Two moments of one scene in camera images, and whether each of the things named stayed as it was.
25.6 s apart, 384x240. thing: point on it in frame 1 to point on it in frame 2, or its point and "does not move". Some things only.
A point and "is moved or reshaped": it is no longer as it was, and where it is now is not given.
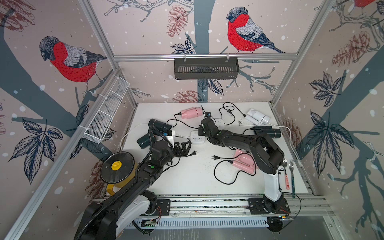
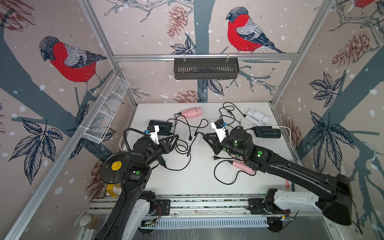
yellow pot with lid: x=118 y=169 does not move
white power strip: x=195 y=138 does not move
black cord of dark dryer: x=193 y=153 is moved or reshaped
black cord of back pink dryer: x=178 y=120 to x=190 y=137
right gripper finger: x=212 y=118 to x=212 y=138
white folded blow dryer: x=257 y=116 does not move
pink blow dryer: x=191 y=113 does not move
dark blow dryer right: x=273 y=133 does not move
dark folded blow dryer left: x=160 y=126 does not move
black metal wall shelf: x=206 y=68 does not move
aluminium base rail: x=296 y=205 does not move
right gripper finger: x=201 y=131 to x=216 y=148
